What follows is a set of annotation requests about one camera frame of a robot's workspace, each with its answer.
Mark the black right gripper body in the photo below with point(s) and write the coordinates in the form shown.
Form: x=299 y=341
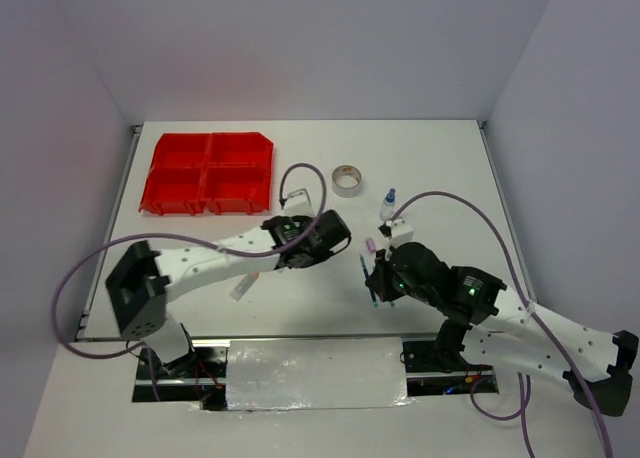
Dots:
x=390 y=285

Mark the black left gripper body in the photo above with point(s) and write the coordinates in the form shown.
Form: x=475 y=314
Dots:
x=316 y=258

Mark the teal ink pen refill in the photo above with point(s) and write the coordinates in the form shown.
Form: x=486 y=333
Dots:
x=367 y=263

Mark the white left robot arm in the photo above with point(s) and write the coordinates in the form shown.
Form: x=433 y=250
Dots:
x=144 y=281

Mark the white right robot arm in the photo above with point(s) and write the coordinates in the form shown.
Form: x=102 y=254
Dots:
x=487 y=323

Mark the purple highlighter cap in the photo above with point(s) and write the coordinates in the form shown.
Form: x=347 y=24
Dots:
x=370 y=245

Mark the large clear tape roll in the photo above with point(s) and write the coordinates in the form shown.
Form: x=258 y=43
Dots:
x=346 y=181

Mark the blue-capped spray bottle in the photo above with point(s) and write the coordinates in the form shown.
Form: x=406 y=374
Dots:
x=388 y=205

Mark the orange-tipped clear highlighter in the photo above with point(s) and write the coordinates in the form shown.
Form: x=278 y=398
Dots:
x=238 y=292

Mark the red four-compartment bin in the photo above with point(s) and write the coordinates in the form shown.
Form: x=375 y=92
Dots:
x=219 y=173

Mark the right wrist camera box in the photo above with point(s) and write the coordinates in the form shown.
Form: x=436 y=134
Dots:
x=397 y=232

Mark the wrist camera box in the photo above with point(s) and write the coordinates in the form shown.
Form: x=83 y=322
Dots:
x=297 y=203
x=397 y=232

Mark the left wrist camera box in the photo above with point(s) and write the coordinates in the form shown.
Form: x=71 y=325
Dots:
x=297 y=203

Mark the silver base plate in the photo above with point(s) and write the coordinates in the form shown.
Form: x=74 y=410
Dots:
x=308 y=374

